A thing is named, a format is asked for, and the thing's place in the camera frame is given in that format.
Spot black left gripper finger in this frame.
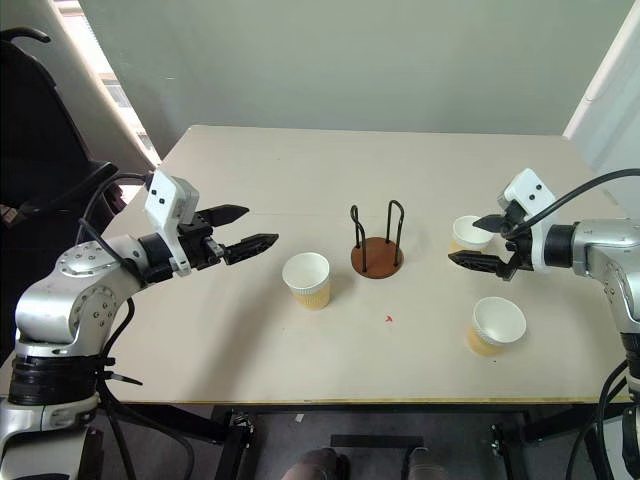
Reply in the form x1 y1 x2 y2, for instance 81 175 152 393
205 204 251 227
222 232 280 266

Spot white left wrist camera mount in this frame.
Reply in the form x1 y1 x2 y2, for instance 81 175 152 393
144 169 201 277

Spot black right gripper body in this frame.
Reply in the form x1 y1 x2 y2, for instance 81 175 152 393
494 200 534 282

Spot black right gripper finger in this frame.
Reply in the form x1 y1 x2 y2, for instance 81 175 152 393
471 213 510 234
447 251 507 274

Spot yellow ribbed paper cup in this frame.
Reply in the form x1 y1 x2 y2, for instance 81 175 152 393
465 296 528 357
281 252 333 312
447 215 496 255

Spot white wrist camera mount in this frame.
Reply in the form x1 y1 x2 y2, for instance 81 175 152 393
144 169 201 277
496 168 556 271

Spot brown cup holder stand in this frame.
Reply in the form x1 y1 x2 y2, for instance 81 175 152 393
349 200 405 279

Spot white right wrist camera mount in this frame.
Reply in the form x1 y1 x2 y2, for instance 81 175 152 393
496 168 556 271

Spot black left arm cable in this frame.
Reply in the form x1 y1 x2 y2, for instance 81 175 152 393
77 172 196 480

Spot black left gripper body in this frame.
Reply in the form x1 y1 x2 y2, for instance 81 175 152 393
175 210 227 271

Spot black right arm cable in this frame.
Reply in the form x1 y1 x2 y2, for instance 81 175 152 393
504 167 640 241

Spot black table frame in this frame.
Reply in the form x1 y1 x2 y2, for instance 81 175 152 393
114 403 601 480

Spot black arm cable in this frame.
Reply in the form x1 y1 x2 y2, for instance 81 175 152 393
77 172 196 480
504 167 640 241

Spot dark rounded robot foot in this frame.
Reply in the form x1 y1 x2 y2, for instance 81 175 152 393
282 447 346 480
402 447 451 480

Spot black office chair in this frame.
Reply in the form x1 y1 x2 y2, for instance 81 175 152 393
0 27 126 351

